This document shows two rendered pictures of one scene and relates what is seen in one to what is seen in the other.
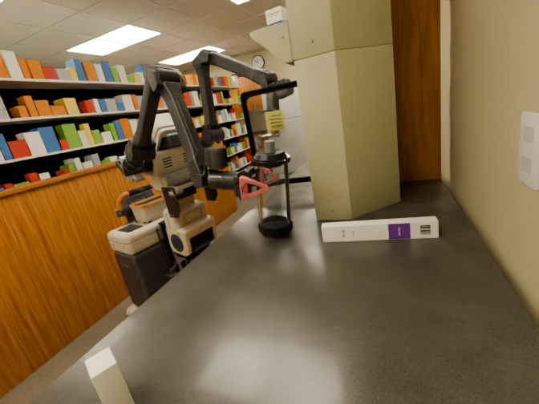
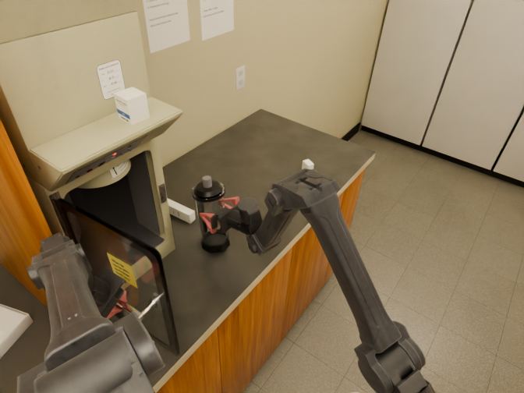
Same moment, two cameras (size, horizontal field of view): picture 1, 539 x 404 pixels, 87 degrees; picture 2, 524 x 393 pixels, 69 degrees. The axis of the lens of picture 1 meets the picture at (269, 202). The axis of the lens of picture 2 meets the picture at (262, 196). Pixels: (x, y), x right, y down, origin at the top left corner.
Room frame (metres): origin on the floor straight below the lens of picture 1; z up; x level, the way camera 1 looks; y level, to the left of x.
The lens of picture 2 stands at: (1.67, 0.31, 1.95)
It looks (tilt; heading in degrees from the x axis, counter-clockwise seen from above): 40 degrees down; 190
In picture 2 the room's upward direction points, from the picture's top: 3 degrees clockwise
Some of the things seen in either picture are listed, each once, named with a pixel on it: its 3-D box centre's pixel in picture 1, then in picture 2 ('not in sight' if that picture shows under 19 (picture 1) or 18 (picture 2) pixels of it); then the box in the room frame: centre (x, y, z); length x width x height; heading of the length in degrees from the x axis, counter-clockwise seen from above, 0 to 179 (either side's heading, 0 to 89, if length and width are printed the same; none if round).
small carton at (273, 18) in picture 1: (277, 22); (132, 105); (0.95, -0.13, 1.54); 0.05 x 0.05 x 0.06; 61
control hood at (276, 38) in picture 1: (288, 54); (117, 146); (1.01, -0.15, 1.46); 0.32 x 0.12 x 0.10; 156
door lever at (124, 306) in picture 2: not in sight; (133, 304); (1.23, -0.05, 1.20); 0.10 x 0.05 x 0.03; 70
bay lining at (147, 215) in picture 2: not in sight; (97, 203); (0.93, -0.32, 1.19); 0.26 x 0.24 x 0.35; 156
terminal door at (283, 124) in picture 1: (283, 136); (122, 283); (1.18, -0.11, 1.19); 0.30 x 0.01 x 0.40; 70
